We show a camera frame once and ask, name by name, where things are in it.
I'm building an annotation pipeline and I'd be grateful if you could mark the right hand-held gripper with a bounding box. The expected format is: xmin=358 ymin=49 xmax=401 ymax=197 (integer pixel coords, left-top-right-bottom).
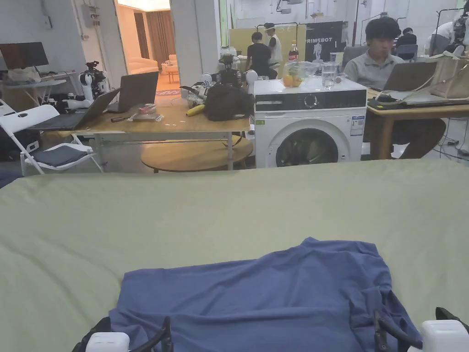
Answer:
xmin=373 ymin=307 xmax=469 ymax=352

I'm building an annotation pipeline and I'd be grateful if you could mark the wooden desk with laptop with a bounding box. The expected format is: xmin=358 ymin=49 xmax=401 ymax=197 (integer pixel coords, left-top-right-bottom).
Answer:
xmin=366 ymin=45 xmax=469 ymax=160

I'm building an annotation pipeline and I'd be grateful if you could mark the wooden table with laptops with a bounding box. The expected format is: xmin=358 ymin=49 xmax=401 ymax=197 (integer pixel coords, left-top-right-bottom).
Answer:
xmin=27 ymin=71 xmax=254 ymax=172

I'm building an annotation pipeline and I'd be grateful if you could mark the white folding chair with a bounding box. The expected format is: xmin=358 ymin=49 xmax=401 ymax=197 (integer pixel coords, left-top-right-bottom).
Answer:
xmin=0 ymin=104 xmax=102 ymax=176

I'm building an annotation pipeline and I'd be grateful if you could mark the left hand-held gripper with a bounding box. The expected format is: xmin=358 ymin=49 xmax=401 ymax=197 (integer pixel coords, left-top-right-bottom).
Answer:
xmin=71 ymin=315 xmax=173 ymax=352

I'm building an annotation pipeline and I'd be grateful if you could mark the white washing machine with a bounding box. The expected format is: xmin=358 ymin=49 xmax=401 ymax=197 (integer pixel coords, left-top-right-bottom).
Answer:
xmin=253 ymin=40 xmax=368 ymax=169

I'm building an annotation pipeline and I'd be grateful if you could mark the bed with pale green sheet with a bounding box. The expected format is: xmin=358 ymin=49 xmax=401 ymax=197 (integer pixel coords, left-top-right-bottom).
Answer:
xmin=0 ymin=158 xmax=469 ymax=352

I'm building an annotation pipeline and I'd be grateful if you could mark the white desk with monitor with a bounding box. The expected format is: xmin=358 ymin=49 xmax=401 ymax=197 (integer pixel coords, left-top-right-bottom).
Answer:
xmin=0 ymin=42 xmax=80 ymax=108

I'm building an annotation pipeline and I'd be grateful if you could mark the dark blue shirt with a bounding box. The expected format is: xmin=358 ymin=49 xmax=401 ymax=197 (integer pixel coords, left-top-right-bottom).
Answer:
xmin=109 ymin=236 xmax=424 ymax=352

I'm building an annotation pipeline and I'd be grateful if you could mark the round low wooden table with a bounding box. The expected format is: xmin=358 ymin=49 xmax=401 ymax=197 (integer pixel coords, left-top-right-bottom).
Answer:
xmin=141 ymin=135 xmax=255 ymax=173

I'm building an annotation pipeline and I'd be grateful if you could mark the black and white robot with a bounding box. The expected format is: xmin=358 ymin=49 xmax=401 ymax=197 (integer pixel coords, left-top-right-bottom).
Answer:
xmin=202 ymin=54 xmax=262 ymax=88

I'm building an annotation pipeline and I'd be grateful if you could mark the black banner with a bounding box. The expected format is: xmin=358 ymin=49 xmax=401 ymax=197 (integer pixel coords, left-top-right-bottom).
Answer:
xmin=304 ymin=20 xmax=345 ymax=64

